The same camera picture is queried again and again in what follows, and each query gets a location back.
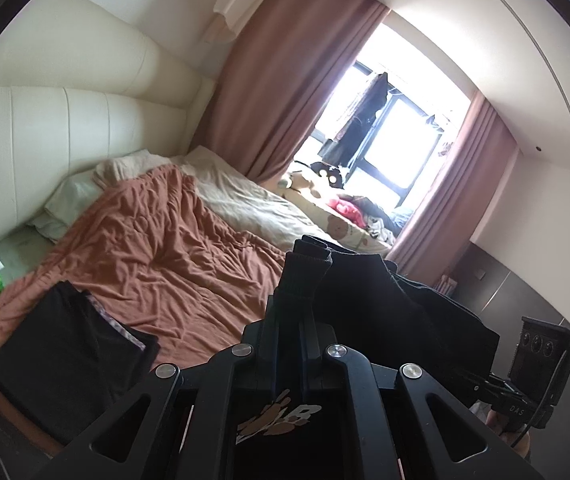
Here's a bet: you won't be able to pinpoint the beige plush toy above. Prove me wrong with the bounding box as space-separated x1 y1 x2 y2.
277 169 322 198

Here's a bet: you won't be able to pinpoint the black folded garment stack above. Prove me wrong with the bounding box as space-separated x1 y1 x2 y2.
0 282 160 444

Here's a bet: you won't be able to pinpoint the orange-brown bed blanket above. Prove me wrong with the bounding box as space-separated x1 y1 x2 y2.
0 165 285 448

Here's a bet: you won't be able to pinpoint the person's right hand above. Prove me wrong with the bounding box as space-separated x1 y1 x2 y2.
486 410 531 463

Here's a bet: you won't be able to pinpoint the dark grey wardrobe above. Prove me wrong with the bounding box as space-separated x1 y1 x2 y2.
451 243 570 479

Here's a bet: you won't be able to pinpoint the right pink curtain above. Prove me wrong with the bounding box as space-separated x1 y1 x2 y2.
387 92 518 286

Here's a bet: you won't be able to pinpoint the bear-print window seat cushion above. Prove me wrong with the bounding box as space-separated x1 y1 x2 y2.
282 188 391 256

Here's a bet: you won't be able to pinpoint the left pink curtain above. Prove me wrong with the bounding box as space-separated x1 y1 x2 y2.
192 0 390 183

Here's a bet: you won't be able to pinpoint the cream bed sheet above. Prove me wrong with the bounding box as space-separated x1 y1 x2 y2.
92 145 346 254

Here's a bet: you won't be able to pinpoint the dark clothes hanging at window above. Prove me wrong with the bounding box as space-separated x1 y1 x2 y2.
318 72 389 167

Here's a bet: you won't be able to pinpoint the pale green pillow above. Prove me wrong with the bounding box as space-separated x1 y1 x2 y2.
28 170 102 243

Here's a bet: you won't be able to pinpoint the black white plush toy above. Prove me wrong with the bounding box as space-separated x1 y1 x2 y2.
310 160 344 190

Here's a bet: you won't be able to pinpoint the pink curtain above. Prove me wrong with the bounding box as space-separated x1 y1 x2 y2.
192 0 390 183
387 92 518 286

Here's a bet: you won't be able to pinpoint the black bear-print t-shirt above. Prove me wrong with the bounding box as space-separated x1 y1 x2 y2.
225 236 498 479

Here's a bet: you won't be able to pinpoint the red cloth on sill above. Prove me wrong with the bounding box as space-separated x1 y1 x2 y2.
327 197 367 229

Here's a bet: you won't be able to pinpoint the cream padded headboard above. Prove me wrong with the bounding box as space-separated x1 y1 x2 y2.
0 0 214 239

